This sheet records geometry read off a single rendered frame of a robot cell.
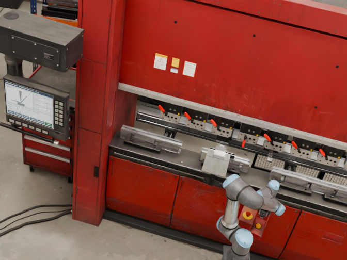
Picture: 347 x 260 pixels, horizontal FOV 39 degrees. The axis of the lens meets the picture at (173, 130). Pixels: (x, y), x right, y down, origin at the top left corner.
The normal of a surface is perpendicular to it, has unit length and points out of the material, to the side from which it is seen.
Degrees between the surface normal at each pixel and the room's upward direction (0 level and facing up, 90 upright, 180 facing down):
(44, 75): 0
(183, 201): 90
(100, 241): 0
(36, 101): 90
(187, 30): 90
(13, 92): 90
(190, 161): 0
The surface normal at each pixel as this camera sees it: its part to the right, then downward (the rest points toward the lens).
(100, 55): -0.25, 0.57
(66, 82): 0.15, -0.78
